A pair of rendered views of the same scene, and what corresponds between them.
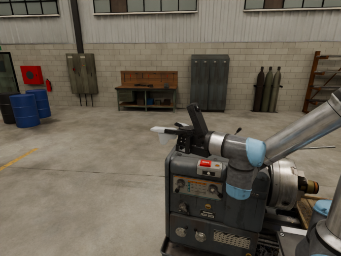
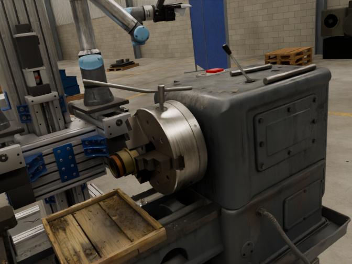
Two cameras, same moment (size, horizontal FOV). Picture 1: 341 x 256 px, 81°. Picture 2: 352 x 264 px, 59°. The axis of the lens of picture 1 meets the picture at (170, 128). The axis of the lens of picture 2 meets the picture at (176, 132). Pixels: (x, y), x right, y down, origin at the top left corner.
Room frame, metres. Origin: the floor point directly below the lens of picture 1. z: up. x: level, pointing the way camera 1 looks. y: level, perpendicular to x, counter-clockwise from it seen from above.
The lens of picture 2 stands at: (1.80, -1.42, 1.49)
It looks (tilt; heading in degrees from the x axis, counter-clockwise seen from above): 19 degrees down; 132
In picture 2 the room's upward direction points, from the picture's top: 8 degrees counter-clockwise
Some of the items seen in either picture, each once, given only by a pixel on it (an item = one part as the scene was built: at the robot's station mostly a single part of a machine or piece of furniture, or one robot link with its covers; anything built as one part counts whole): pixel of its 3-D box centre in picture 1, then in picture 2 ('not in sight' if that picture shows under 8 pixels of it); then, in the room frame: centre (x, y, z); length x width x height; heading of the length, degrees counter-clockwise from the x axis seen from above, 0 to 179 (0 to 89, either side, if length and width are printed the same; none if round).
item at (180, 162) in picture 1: (214, 176); (241, 122); (1.17, -0.30, 1.06); 0.59 x 0.48 x 0.39; 73
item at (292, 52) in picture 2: not in sight; (288, 58); (-1.45, 7.15, 0.22); 1.25 x 0.86 x 0.44; 87
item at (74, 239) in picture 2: (324, 216); (100, 228); (0.99, -0.96, 0.89); 0.36 x 0.30 x 0.04; 163
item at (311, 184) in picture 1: (307, 186); (124, 162); (1.03, -0.84, 1.08); 0.09 x 0.09 x 0.09; 75
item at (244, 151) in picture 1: (243, 150); (133, 15); (0.53, -0.21, 1.56); 0.11 x 0.08 x 0.09; 54
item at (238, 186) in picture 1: (240, 177); (138, 34); (0.54, -0.22, 1.46); 0.11 x 0.08 x 0.11; 144
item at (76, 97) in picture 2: not in sight; (53, 87); (-5.49, 2.41, 0.39); 1.20 x 0.80 x 0.79; 92
